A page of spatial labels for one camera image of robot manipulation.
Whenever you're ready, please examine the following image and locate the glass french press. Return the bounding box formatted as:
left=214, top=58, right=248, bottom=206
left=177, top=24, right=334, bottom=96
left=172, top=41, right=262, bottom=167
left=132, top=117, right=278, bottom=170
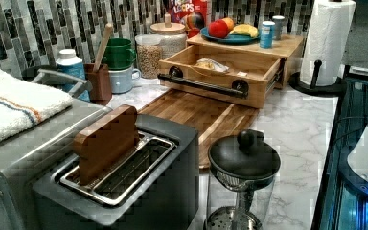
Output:
left=203, top=129, right=281, bottom=230

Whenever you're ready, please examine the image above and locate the ceramic jar with wooden lid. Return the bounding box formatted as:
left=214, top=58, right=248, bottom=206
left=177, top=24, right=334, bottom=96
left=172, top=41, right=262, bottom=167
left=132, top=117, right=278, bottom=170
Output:
left=150, top=13, right=187, bottom=59

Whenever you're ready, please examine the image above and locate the wooden cutting board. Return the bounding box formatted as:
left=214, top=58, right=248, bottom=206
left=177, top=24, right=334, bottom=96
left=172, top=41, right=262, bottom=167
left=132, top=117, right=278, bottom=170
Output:
left=139, top=89, right=259, bottom=172

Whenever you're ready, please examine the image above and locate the wrapped butter stick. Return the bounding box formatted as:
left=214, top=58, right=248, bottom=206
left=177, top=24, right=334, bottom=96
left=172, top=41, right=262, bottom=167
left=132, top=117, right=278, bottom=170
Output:
left=195, top=58, right=229, bottom=73

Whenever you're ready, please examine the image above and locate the brown utensil holder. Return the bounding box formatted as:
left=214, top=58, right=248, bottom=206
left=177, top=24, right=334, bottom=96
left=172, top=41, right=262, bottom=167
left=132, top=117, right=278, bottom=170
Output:
left=84, top=63, right=112, bottom=105

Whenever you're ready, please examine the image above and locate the white paper towel roll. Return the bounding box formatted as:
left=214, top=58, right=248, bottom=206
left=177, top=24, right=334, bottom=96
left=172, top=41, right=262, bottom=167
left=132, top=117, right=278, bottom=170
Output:
left=300, top=0, right=356, bottom=86

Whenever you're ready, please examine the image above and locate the silver metal shaker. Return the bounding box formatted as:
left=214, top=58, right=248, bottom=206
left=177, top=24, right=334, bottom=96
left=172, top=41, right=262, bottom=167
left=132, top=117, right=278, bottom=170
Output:
left=272, top=15, right=285, bottom=40

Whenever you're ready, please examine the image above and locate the wooden drawer box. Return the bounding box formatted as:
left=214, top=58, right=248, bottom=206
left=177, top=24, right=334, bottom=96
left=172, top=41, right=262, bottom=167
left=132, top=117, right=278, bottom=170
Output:
left=157, top=33, right=305, bottom=109

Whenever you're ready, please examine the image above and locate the black two-slot toaster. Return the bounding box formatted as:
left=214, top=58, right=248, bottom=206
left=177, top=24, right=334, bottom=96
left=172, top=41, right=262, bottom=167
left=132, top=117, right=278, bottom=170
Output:
left=33, top=115, right=199, bottom=230

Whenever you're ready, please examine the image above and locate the green mug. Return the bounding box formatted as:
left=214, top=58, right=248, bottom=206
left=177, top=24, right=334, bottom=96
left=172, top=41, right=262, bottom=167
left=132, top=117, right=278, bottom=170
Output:
left=103, top=38, right=136, bottom=70

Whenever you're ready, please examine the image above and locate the red apple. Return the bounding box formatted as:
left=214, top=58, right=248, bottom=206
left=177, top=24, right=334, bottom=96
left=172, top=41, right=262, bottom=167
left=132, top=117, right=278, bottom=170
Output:
left=208, top=19, right=228, bottom=38

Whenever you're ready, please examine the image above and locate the yellow banana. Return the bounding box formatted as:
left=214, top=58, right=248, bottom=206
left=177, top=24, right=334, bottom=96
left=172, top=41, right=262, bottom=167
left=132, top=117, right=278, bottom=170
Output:
left=231, top=24, right=259, bottom=38

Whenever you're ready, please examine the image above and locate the blue salt can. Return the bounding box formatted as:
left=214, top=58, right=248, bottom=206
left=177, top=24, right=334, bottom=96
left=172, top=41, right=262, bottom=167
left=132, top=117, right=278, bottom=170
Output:
left=260, top=21, right=275, bottom=49

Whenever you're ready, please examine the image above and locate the Froot Loops cereal box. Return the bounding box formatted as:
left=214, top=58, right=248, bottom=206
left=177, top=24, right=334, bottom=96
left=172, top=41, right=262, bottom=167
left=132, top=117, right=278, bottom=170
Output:
left=167, top=0, right=211, bottom=38

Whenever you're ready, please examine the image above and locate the light blue mug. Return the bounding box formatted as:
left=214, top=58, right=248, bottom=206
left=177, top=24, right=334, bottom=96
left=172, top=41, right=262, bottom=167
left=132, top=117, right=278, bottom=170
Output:
left=109, top=66, right=142, bottom=94

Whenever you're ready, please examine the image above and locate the black paper towel holder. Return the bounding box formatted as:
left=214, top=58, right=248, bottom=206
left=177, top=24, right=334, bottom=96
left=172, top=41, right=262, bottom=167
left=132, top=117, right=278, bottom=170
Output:
left=288, top=60, right=347, bottom=97

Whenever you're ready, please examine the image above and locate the clear jar of grains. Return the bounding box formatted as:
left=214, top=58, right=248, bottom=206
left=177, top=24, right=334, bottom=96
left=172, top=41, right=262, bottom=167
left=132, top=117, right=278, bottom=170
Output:
left=135, top=34, right=162, bottom=79

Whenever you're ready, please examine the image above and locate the teal plate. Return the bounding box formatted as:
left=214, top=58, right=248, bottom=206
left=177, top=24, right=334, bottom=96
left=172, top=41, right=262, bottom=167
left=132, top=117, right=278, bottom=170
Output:
left=200, top=27, right=260, bottom=45

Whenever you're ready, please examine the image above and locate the brown wooden toast slice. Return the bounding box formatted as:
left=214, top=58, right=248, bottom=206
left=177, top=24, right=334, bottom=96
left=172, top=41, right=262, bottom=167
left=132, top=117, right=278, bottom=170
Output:
left=73, top=104, right=139, bottom=185

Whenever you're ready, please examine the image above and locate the orange fruit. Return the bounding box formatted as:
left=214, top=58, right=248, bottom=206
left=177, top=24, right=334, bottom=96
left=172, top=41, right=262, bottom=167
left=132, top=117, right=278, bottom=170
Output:
left=223, top=17, right=235, bottom=32

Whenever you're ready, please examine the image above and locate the blue white-capped container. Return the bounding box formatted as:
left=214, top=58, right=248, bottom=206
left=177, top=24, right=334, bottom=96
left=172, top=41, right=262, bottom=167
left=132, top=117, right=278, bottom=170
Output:
left=56, top=48, right=91, bottom=103

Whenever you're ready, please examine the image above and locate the wooden spoon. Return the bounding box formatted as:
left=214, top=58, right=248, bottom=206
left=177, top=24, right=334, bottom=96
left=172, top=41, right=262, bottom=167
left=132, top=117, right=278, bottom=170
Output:
left=93, top=23, right=113, bottom=72

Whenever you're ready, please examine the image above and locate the stainless steel toaster oven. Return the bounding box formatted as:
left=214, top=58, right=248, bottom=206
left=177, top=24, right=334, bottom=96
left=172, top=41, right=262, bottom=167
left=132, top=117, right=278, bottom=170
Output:
left=0, top=69, right=113, bottom=230

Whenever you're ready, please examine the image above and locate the white striped folded towel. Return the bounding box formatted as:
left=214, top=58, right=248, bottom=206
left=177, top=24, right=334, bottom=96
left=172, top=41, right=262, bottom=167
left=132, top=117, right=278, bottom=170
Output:
left=0, top=69, right=73, bottom=142

